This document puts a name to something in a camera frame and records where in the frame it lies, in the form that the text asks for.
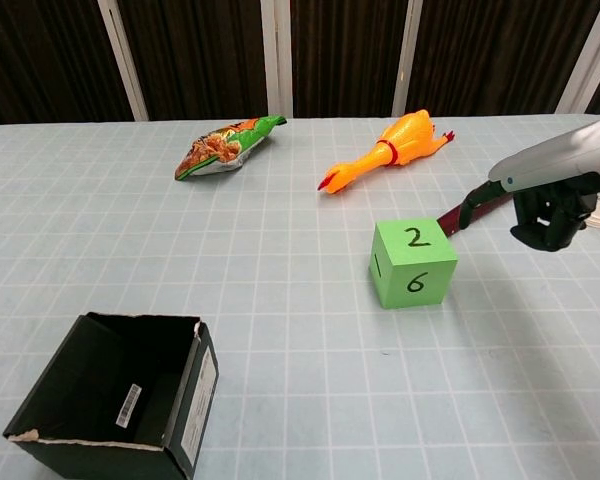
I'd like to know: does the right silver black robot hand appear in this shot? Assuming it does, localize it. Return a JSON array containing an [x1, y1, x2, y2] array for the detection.
[[459, 112, 600, 252]]

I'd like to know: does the green numbered foam cube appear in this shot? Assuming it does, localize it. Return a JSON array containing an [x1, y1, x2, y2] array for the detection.
[[369, 218, 460, 311]]

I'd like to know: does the light blue grid tablecloth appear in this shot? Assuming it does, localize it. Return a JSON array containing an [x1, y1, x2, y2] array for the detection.
[[0, 113, 600, 480]]

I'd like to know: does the dark red folded fan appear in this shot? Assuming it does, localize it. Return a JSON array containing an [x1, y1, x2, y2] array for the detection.
[[436, 191, 514, 237]]

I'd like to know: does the orange rubber chicken toy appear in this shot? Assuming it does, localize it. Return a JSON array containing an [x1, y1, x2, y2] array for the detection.
[[317, 108, 456, 196]]

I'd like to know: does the green orange snack bag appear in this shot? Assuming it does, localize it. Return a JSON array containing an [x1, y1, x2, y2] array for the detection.
[[174, 114, 288, 182]]

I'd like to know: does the black open cardboard box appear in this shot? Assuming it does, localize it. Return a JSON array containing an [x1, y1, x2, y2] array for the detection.
[[2, 311, 220, 480]]

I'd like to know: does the white partition post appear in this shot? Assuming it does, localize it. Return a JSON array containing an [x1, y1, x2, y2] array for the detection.
[[97, 0, 150, 123], [392, 0, 424, 119], [557, 0, 600, 114], [260, 0, 294, 120]]

